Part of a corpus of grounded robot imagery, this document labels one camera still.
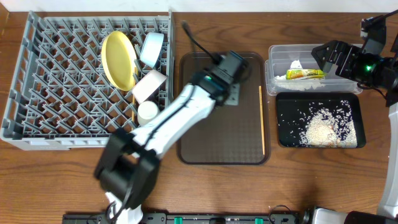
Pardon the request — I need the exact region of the wooden chopstick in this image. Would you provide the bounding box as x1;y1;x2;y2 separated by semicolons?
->
258;85;266;156
131;67;138;123

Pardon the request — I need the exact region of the green snack wrapper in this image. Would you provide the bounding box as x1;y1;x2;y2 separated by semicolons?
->
285;69;326;80

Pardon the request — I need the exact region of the rice food waste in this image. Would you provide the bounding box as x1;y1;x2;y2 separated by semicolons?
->
277;99;358;148

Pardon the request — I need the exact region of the white bowl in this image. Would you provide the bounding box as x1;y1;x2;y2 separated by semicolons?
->
132;70;167;104

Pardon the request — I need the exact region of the small white cup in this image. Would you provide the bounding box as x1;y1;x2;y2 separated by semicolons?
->
137;101;160;126

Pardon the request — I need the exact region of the light blue bowl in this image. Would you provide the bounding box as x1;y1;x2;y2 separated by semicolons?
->
140;32;164;68

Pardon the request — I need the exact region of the yellow plate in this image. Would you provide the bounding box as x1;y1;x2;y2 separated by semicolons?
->
101;31;137;91

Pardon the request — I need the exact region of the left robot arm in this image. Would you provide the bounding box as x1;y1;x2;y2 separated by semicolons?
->
94;71;240;223

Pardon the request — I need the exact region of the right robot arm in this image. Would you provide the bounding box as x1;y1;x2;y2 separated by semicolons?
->
311;40;397;220

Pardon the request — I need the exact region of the clear plastic waste bin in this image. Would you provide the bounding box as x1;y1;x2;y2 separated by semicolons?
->
265;44;363;96

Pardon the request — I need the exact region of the black food waste tray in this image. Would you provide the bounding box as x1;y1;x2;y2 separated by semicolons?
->
276;92;366;148

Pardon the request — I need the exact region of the grey plastic dishwasher rack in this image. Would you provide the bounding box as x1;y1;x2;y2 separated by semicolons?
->
1;12;175;151

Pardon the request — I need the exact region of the brown serving tray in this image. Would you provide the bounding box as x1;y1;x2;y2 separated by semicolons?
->
177;52;271;166

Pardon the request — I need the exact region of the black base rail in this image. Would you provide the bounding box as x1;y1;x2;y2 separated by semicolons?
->
62;213;299;224

